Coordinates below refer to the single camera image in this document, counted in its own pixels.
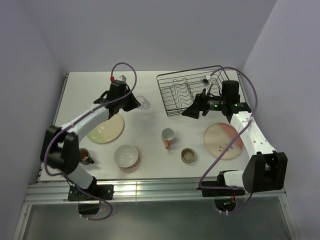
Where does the pink and cream plate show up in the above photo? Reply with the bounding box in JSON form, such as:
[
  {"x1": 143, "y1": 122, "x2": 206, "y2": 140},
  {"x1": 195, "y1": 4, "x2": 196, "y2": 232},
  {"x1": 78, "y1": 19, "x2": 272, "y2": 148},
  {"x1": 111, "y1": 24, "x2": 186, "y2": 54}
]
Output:
[{"x1": 203, "y1": 122, "x2": 244, "y2": 160}]

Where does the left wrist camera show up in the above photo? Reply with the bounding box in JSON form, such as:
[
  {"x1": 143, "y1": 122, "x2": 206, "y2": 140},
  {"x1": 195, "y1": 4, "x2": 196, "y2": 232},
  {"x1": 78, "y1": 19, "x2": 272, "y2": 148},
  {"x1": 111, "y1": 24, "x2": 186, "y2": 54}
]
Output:
[{"x1": 110, "y1": 75, "x2": 127, "y2": 83}]

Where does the small beige speckled cup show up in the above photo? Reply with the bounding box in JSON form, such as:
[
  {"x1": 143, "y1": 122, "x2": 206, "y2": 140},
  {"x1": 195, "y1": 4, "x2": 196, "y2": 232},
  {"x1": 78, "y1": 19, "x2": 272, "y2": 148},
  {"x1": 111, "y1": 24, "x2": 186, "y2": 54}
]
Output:
[{"x1": 180, "y1": 148, "x2": 196, "y2": 164}]

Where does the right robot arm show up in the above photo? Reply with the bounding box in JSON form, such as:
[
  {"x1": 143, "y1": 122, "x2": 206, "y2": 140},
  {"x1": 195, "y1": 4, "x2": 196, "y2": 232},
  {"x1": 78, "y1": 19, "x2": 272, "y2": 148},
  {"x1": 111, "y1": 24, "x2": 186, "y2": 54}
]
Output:
[{"x1": 182, "y1": 80, "x2": 288, "y2": 195}]

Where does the black wire dish rack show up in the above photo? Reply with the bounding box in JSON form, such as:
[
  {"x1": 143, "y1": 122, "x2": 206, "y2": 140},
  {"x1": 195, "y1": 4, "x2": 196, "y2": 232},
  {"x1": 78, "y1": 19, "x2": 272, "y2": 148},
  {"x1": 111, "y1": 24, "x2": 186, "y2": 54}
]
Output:
[{"x1": 156, "y1": 65, "x2": 230, "y2": 117}]

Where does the aluminium frame rail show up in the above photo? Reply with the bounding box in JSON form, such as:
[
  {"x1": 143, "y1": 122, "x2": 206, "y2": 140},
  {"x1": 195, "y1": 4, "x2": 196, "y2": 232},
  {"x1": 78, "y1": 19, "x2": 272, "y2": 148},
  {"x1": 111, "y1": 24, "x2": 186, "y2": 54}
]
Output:
[{"x1": 23, "y1": 178, "x2": 287, "y2": 205}]

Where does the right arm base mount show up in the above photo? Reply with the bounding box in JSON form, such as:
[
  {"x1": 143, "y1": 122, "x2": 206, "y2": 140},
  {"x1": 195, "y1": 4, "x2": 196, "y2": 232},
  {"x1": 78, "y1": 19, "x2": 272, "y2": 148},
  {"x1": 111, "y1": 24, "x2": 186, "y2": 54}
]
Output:
[{"x1": 197, "y1": 186, "x2": 246, "y2": 212}]

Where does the orange mug white inside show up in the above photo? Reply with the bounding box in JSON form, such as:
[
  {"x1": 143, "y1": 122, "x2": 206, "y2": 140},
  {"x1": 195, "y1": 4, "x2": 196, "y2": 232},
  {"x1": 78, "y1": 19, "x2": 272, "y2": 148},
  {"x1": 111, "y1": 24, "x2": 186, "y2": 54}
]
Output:
[{"x1": 161, "y1": 128, "x2": 176, "y2": 150}]

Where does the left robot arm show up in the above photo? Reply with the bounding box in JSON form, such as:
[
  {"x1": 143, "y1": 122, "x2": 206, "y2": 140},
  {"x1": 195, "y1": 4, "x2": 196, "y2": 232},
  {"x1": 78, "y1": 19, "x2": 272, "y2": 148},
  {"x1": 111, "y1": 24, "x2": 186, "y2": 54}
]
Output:
[{"x1": 40, "y1": 80, "x2": 141, "y2": 200}]

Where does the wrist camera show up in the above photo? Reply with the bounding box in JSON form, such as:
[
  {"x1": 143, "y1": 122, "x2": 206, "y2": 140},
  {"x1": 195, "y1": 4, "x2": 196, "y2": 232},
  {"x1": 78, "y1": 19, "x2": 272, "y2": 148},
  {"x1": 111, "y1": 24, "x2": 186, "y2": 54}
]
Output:
[
  {"x1": 110, "y1": 75, "x2": 127, "y2": 83},
  {"x1": 200, "y1": 75, "x2": 212, "y2": 87}
]

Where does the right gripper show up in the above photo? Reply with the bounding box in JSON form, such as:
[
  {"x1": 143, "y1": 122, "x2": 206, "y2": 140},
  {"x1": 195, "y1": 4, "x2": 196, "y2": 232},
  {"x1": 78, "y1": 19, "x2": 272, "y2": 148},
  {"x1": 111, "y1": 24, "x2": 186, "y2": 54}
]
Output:
[{"x1": 181, "y1": 88, "x2": 226, "y2": 119}]

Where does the green and cream plate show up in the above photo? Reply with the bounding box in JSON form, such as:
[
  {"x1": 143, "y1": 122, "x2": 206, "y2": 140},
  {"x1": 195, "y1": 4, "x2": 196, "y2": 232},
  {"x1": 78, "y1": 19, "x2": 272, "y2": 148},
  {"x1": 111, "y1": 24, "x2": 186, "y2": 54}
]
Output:
[{"x1": 87, "y1": 113, "x2": 125, "y2": 144}]

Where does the white bowl orange outside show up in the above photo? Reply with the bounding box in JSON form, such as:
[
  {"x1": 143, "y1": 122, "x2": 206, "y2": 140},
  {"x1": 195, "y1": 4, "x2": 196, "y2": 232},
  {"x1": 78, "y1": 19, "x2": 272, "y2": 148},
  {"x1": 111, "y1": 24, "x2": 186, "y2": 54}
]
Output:
[{"x1": 113, "y1": 144, "x2": 139, "y2": 168}]

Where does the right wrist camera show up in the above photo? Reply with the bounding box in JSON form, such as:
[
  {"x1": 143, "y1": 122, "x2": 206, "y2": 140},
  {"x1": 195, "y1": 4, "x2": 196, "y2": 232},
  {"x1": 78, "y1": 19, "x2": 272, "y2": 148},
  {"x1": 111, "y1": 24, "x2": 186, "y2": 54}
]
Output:
[{"x1": 200, "y1": 75, "x2": 212, "y2": 87}]

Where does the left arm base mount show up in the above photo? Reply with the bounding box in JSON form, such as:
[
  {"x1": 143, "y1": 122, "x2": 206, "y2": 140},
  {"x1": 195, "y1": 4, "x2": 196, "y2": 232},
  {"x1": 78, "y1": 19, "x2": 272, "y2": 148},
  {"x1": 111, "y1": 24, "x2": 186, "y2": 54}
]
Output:
[{"x1": 67, "y1": 184, "x2": 114, "y2": 221}]

